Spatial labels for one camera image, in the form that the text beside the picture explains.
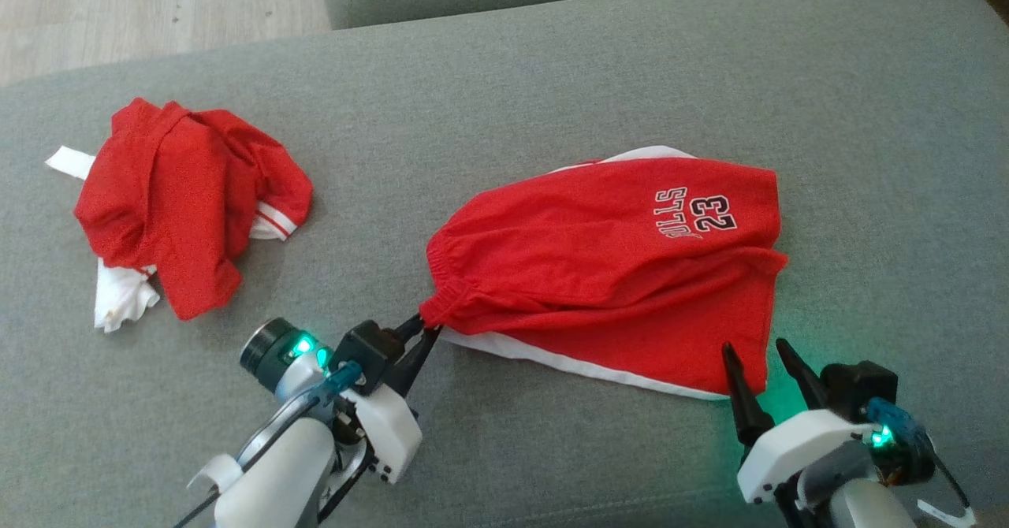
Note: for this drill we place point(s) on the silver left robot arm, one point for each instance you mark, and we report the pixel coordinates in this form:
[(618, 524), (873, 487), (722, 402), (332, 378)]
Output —
[(284, 449)]

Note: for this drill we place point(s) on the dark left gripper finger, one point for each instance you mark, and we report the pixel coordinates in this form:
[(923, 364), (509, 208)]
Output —
[(418, 362), (410, 329)]

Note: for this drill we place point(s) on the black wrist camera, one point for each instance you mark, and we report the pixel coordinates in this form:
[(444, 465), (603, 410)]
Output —
[(366, 351), (859, 390)]

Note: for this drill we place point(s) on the large grey sofa seat cushion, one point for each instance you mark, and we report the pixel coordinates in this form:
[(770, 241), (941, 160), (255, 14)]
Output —
[(552, 94)]

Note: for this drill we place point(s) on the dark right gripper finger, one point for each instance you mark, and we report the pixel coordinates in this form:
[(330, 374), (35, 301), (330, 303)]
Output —
[(745, 402), (804, 378)]

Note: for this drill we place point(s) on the red Bulls 23 shorts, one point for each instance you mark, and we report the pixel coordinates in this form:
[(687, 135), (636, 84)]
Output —
[(599, 276)]

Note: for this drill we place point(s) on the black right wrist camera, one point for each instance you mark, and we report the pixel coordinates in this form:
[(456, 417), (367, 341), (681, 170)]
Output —
[(859, 390)]

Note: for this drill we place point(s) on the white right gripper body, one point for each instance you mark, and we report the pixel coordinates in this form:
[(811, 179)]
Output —
[(796, 449)]

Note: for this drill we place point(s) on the red and white jersey shirt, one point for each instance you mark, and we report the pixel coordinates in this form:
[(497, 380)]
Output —
[(181, 205)]

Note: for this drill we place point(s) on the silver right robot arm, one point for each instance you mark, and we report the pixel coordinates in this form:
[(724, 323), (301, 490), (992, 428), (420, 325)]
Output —
[(859, 488)]

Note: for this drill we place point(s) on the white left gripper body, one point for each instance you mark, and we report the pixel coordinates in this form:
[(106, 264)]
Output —
[(388, 433)]

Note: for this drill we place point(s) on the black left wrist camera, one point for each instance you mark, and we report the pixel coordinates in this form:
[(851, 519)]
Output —
[(366, 351)]

